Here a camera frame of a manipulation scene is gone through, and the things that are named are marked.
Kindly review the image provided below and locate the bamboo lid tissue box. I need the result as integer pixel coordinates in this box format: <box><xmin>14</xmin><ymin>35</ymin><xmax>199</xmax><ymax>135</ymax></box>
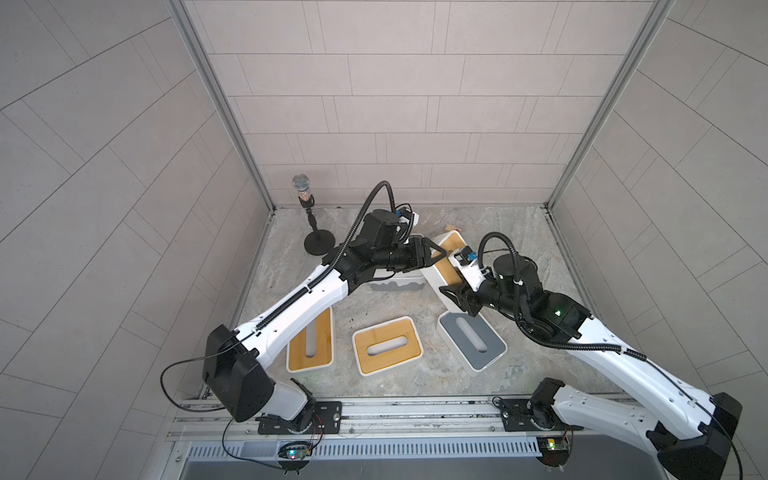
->
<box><xmin>421</xmin><ymin>230</ymin><xmax>469</xmax><ymax>313</ymax></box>
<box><xmin>286</xmin><ymin>307</ymin><xmax>336</xmax><ymax>374</ymax></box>
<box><xmin>352</xmin><ymin>316</ymin><xmax>424</xmax><ymax>377</ymax></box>

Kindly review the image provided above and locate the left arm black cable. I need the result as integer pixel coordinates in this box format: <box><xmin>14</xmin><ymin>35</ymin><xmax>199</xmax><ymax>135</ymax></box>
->
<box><xmin>158</xmin><ymin>179</ymin><xmax>400</xmax><ymax>469</ymax></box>

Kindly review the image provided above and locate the aluminium corner post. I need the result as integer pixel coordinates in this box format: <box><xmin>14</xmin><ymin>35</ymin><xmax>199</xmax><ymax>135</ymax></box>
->
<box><xmin>166</xmin><ymin>0</ymin><xmax>276</xmax><ymax>212</ymax></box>
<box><xmin>545</xmin><ymin>0</ymin><xmax>675</xmax><ymax>212</ymax></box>

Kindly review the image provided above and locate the aluminium corner post right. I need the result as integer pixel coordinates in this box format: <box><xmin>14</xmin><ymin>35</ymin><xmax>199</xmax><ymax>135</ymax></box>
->
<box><xmin>545</xmin><ymin>0</ymin><xmax>675</xmax><ymax>212</ymax></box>

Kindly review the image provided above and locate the microphone on black stand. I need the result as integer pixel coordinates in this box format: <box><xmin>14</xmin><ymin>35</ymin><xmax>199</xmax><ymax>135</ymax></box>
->
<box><xmin>292</xmin><ymin>174</ymin><xmax>335</xmax><ymax>256</ymax></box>

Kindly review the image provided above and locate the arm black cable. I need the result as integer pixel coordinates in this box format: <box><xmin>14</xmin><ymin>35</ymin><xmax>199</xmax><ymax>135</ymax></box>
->
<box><xmin>476</xmin><ymin>230</ymin><xmax>744</xmax><ymax>480</ymax></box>
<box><xmin>158</xmin><ymin>179</ymin><xmax>400</xmax><ymax>469</ymax></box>

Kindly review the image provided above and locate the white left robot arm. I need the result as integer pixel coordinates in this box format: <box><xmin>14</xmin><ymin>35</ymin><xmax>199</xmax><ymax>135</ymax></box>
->
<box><xmin>202</xmin><ymin>236</ymin><xmax>447</xmax><ymax>430</ymax></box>

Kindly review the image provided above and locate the left green circuit board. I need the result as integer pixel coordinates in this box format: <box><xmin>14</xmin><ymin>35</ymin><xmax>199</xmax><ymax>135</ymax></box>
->
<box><xmin>277</xmin><ymin>441</ymin><xmax>312</xmax><ymax>475</ymax></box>

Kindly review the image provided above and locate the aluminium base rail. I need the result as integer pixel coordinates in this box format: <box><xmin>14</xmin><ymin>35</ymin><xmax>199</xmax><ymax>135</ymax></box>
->
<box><xmin>161</xmin><ymin>392</ymin><xmax>670</xmax><ymax>442</ymax></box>

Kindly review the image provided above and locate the white ventilation grille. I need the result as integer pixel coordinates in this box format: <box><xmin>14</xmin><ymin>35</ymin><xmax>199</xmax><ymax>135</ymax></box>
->
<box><xmin>187</xmin><ymin>437</ymin><xmax>542</xmax><ymax>462</ymax></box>

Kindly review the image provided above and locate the green circuit board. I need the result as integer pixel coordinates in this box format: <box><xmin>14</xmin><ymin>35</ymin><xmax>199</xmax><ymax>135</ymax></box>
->
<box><xmin>277</xmin><ymin>441</ymin><xmax>312</xmax><ymax>475</ymax></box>
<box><xmin>536</xmin><ymin>436</ymin><xmax>572</xmax><ymax>469</ymax></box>

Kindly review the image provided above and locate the aluminium corner post left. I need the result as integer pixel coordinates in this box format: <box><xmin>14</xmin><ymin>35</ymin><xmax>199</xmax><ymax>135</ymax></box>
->
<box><xmin>166</xmin><ymin>0</ymin><xmax>276</xmax><ymax>212</ymax></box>

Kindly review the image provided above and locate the grey lid tissue box front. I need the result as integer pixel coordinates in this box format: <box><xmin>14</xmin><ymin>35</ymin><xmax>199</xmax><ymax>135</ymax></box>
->
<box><xmin>437</xmin><ymin>312</ymin><xmax>508</xmax><ymax>376</ymax></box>

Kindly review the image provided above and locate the right green circuit board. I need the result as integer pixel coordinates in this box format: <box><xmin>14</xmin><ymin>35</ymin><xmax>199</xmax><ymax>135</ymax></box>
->
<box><xmin>536</xmin><ymin>436</ymin><xmax>572</xmax><ymax>469</ymax></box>

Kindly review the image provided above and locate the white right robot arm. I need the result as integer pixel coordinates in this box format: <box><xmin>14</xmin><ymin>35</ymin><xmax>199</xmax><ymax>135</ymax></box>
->
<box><xmin>440</xmin><ymin>278</ymin><xmax>742</xmax><ymax>479</ymax></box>

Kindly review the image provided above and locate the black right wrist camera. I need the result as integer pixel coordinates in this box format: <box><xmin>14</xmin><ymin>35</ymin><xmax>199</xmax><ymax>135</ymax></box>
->
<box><xmin>458</xmin><ymin>245</ymin><xmax>541</xmax><ymax>295</ymax></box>

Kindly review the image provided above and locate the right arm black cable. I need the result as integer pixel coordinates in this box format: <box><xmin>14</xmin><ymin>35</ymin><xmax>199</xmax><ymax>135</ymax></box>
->
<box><xmin>476</xmin><ymin>230</ymin><xmax>744</xmax><ymax>480</ymax></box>

